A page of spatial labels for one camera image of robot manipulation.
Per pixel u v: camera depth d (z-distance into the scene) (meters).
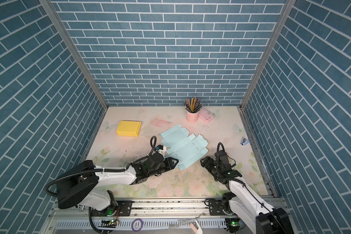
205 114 1.13
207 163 0.77
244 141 0.98
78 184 0.43
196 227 0.68
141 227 0.69
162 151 0.79
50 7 0.70
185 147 0.97
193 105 1.05
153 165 0.64
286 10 0.72
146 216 0.73
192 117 1.05
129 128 1.02
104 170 0.49
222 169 0.66
